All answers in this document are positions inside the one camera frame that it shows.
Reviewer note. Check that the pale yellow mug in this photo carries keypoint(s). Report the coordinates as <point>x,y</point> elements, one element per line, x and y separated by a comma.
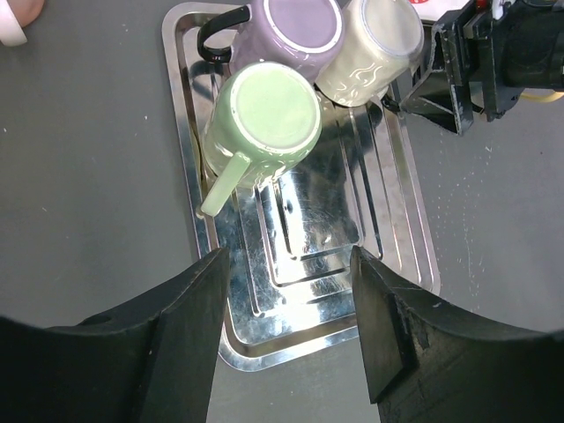
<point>543,99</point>

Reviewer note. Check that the cream white mug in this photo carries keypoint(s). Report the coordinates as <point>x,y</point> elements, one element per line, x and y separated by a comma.
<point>383,39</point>

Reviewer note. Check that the steel mug tray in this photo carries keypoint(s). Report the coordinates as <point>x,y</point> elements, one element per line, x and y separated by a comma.
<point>290,241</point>

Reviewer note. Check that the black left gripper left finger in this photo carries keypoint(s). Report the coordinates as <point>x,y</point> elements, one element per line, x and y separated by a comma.
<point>150,359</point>

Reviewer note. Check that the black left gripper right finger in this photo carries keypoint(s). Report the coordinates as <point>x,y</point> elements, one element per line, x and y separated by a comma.
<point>427,360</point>

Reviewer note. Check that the pink white mug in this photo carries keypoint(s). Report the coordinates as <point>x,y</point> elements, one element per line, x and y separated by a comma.
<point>15,16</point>

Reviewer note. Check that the light green mug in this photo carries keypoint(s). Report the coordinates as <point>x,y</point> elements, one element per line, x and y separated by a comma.
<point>266,119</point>

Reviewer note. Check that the strawberry pattern square tray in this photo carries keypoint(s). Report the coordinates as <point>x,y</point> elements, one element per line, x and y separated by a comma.
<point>432,10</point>

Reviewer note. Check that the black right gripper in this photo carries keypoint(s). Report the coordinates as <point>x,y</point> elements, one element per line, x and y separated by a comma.
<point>520,47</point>

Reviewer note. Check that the mauve purple mug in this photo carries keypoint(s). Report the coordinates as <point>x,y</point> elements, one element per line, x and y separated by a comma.
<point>305,35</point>

